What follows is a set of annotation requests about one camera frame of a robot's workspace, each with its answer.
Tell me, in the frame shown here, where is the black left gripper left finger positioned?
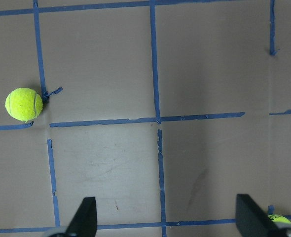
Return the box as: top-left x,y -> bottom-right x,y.
64,197 -> 97,237

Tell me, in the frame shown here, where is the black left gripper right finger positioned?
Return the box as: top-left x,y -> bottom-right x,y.
235,194 -> 287,237

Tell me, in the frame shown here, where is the tennis ball under left gripper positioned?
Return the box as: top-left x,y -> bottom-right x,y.
268,214 -> 291,225

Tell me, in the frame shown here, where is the tennis ball near loose tape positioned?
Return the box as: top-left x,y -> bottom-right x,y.
4,88 -> 43,122

